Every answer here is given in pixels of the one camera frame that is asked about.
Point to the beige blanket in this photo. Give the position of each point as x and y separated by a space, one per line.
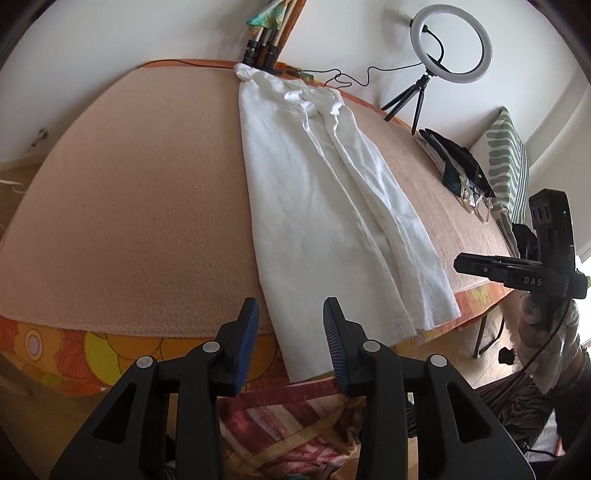
138 207

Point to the white pants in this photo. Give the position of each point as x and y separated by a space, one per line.
314 207

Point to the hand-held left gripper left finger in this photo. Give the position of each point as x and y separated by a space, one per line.
244 341

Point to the orange floral bedsheet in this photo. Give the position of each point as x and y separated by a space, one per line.
106 350

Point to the silver folded tripod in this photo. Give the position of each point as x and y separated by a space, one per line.
270 53

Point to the colourful patterned cloth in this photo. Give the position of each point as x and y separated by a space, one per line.
265 14

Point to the pile of dark clothes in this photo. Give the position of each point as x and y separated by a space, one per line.
461 157

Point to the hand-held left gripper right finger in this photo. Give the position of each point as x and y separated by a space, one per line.
333 341

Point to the person's white top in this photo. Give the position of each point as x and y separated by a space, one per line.
554 360

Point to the red striped patchwork cloth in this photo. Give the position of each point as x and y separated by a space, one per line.
286 424

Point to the person's striped trousers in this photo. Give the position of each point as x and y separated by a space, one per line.
508 406

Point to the black metal frame leg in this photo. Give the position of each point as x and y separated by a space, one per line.
482 332

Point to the green striped pillow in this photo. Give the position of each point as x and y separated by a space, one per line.
505 157

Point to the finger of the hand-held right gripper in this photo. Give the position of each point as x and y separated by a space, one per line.
489 267

